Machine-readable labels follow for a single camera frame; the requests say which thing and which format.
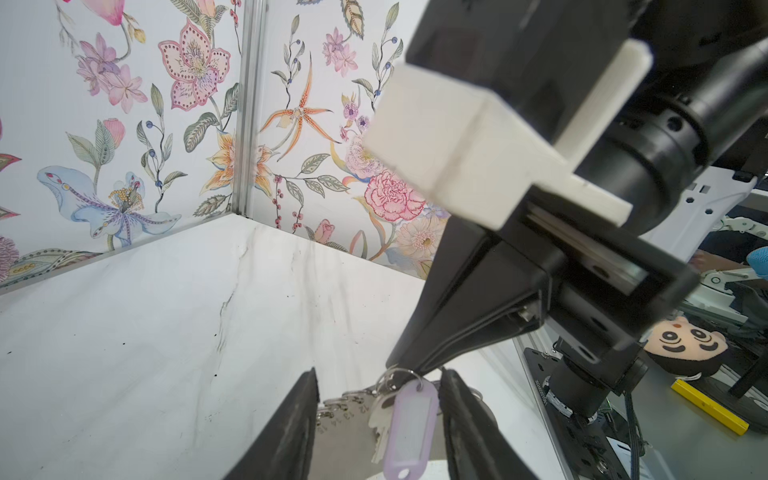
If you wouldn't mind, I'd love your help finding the silver key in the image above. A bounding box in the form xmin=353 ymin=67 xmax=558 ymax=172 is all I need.
xmin=368 ymin=392 xmax=397 ymax=464

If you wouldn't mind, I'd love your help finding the metal key organizer plate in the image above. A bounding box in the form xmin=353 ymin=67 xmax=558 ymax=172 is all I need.
xmin=308 ymin=386 xmax=499 ymax=480

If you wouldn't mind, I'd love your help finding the right corner aluminium post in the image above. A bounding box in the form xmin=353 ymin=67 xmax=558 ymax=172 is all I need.
xmin=232 ymin=0 xmax=269 ymax=218

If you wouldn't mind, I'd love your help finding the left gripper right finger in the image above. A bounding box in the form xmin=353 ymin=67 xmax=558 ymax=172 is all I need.
xmin=439 ymin=369 xmax=536 ymax=480

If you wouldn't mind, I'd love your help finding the yellow bar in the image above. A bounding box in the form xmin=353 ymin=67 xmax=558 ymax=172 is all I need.
xmin=671 ymin=379 xmax=749 ymax=436

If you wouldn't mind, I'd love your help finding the cartoon face plush toy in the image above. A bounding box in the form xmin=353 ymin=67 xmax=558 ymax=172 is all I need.
xmin=643 ymin=316 xmax=728 ymax=380

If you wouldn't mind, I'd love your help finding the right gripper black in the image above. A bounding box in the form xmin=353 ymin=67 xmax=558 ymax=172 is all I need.
xmin=386 ymin=1 xmax=767 ymax=374

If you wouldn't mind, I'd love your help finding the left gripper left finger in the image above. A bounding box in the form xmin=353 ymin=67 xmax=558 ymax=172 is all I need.
xmin=225 ymin=368 xmax=320 ymax=480

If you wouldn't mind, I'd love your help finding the purple key tag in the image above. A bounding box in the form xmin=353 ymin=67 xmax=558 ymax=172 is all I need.
xmin=382 ymin=380 xmax=439 ymax=480

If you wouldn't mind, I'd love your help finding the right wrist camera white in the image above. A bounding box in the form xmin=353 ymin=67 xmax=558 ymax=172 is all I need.
xmin=363 ymin=40 xmax=653 ymax=230

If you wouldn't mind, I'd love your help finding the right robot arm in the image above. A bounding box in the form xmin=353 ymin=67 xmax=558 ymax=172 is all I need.
xmin=365 ymin=1 xmax=767 ymax=390

